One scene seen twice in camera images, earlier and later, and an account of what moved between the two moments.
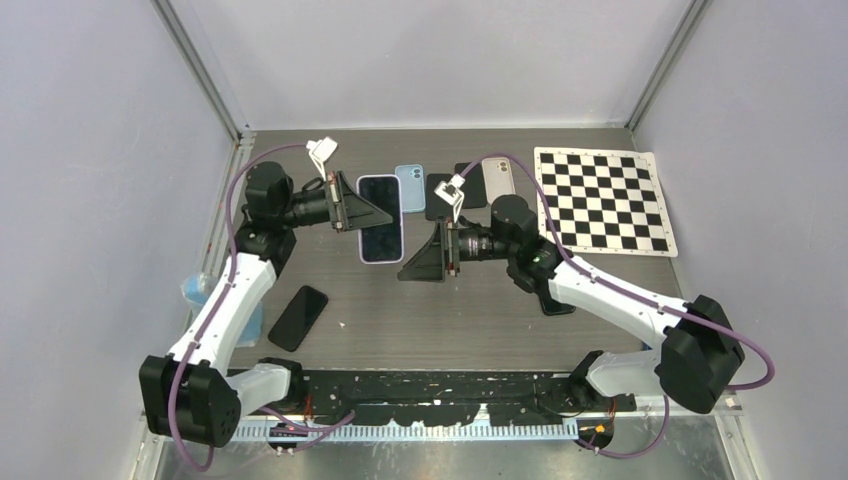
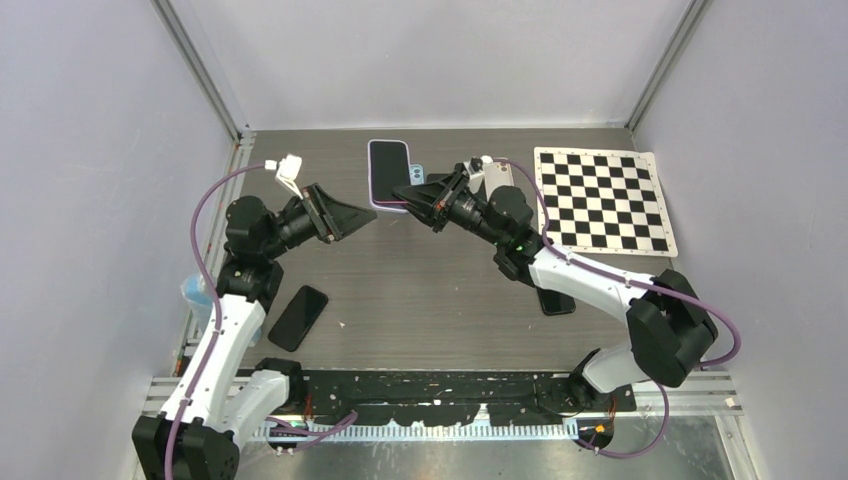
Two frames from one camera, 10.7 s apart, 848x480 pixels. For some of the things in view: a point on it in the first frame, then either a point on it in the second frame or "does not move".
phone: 382,243 -> 389,168
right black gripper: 443,248 -> 433,204
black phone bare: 298,317 does not move
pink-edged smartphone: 498,179 does not move
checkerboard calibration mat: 605,201 does not move
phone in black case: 552,307 does not move
